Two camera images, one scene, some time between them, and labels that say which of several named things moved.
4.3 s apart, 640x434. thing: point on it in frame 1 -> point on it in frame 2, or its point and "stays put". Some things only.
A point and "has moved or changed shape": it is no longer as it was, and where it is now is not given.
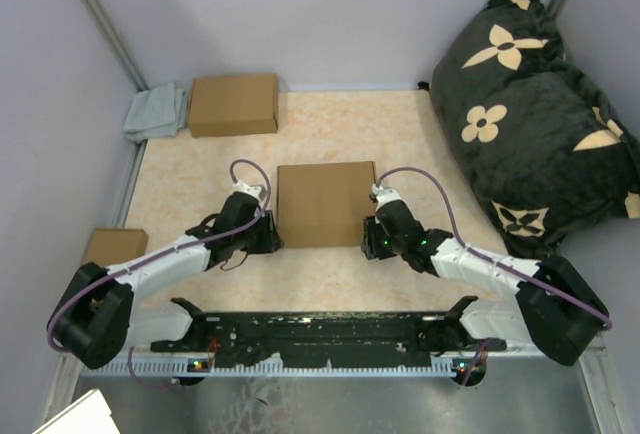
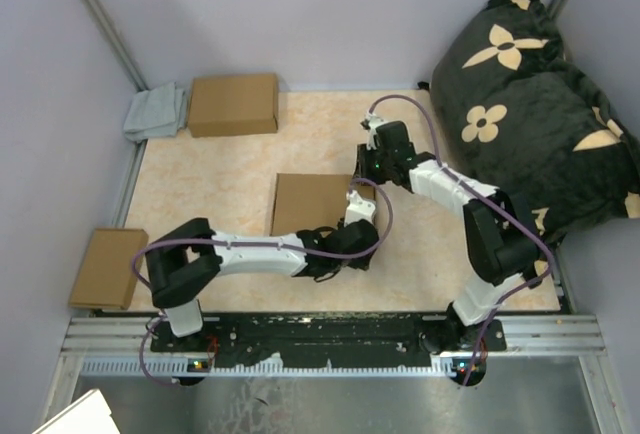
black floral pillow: [527, 129] stays put
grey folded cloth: [156, 112] stays put
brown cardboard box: [324, 205] has moved or changed shape
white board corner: [90, 414] stays put
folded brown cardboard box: [233, 105] stays put
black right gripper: [369, 246] -> [363, 156]
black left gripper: [270, 241] -> [359, 262]
